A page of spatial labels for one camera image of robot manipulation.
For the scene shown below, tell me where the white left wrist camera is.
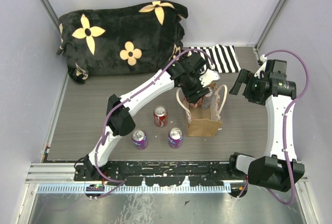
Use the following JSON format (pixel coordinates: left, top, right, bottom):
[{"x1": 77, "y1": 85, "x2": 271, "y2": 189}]
[{"x1": 199, "y1": 69, "x2": 220, "y2": 88}]

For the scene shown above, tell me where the black white striped cloth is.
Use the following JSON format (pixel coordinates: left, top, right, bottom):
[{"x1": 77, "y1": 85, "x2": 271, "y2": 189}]
[{"x1": 189, "y1": 44, "x2": 241, "y2": 74}]

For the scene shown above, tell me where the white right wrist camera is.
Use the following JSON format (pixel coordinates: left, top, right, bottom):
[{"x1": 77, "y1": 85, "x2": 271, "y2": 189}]
[{"x1": 255, "y1": 54, "x2": 267, "y2": 79}]

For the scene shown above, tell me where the silver blue Red Bull can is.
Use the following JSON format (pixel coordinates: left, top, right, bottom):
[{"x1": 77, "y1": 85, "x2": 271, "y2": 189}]
[{"x1": 201, "y1": 87, "x2": 214, "y2": 109}]

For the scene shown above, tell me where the black floral plush blanket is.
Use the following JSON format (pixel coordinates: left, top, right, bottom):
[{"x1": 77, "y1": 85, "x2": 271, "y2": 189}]
[{"x1": 57, "y1": 0, "x2": 188, "y2": 84}]

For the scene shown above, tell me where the brown canvas tote bag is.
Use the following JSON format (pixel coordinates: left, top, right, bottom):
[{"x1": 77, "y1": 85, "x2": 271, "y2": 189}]
[{"x1": 176, "y1": 83, "x2": 228, "y2": 137}]

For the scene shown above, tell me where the purple Fanta can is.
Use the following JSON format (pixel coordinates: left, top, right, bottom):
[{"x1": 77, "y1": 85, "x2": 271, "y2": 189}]
[
  {"x1": 168, "y1": 128, "x2": 183, "y2": 148},
  {"x1": 132, "y1": 129, "x2": 148, "y2": 150}
]

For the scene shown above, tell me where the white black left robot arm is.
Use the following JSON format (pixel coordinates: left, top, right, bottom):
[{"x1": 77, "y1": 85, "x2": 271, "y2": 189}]
[{"x1": 84, "y1": 49, "x2": 219, "y2": 180}]

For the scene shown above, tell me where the red Coca-Cola can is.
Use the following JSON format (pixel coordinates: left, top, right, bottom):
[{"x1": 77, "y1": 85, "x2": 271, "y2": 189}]
[
  {"x1": 189, "y1": 97, "x2": 203, "y2": 108},
  {"x1": 154, "y1": 106, "x2": 168, "y2": 127}
]

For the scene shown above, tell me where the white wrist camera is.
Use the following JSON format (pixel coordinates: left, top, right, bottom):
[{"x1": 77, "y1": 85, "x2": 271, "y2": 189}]
[
  {"x1": 255, "y1": 54, "x2": 267, "y2": 79},
  {"x1": 199, "y1": 69, "x2": 220, "y2": 88}
]

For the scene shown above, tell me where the black mounting rail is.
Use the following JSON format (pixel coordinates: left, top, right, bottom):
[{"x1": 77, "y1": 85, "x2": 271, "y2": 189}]
[{"x1": 74, "y1": 161, "x2": 246, "y2": 187}]

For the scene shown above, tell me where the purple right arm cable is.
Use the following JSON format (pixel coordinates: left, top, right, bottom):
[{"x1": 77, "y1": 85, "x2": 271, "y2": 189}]
[{"x1": 237, "y1": 49, "x2": 311, "y2": 206}]

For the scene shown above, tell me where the white slotted cable duct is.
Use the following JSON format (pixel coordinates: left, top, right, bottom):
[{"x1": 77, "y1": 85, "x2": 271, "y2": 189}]
[{"x1": 36, "y1": 183, "x2": 231, "y2": 194}]

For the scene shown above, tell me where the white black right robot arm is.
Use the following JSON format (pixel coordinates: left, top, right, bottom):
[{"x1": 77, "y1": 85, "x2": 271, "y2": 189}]
[{"x1": 227, "y1": 60, "x2": 305, "y2": 192}]

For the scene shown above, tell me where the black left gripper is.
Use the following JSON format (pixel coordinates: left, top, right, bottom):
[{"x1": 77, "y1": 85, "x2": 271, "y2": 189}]
[{"x1": 181, "y1": 72, "x2": 210, "y2": 103}]

